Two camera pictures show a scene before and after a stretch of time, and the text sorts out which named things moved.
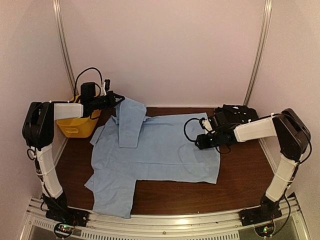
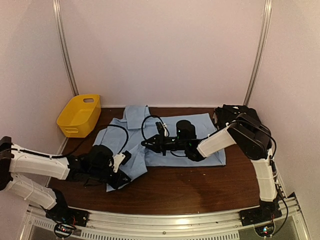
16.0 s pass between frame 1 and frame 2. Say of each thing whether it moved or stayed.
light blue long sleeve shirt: moved
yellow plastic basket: stayed
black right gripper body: moved
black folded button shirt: stayed
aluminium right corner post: stayed
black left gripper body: moved
